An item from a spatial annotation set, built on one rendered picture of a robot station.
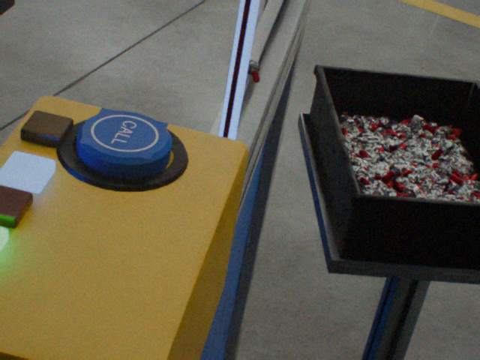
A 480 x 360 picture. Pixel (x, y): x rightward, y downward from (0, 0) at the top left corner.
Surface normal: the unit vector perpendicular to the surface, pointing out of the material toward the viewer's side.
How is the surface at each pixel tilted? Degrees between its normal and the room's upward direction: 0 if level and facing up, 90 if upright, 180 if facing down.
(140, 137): 0
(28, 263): 0
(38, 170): 0
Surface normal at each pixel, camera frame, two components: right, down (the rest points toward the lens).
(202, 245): 0.51, -0.66
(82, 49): 0.15, -0.81
